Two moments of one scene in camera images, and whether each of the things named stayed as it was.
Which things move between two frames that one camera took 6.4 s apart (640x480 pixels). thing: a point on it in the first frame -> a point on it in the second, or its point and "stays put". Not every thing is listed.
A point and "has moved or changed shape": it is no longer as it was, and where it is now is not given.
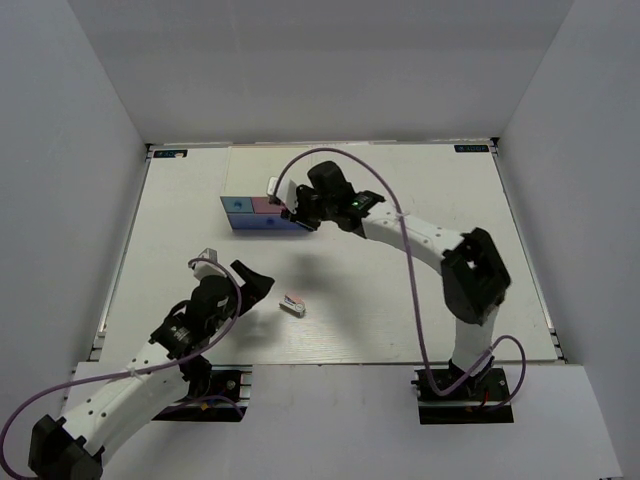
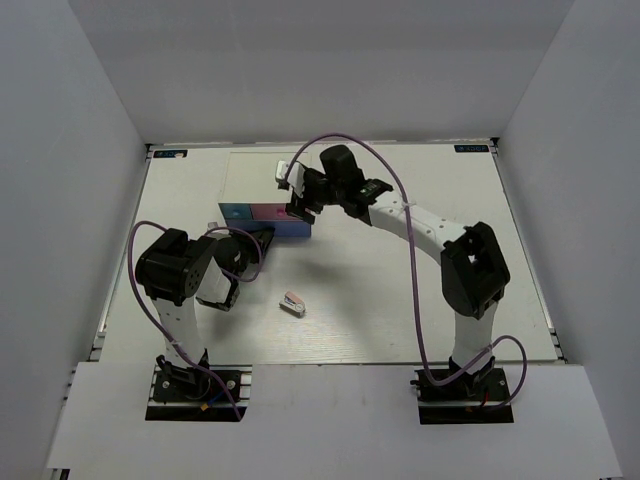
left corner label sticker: x=170 y=153 stays put
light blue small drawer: x=238 y=204 has moved or changed shape
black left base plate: x=226 y=400 stays put
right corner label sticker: x=472 y=148 stays put
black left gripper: x=255 y=288 -> x=264 y=236
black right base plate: x=466 y=405 stays put
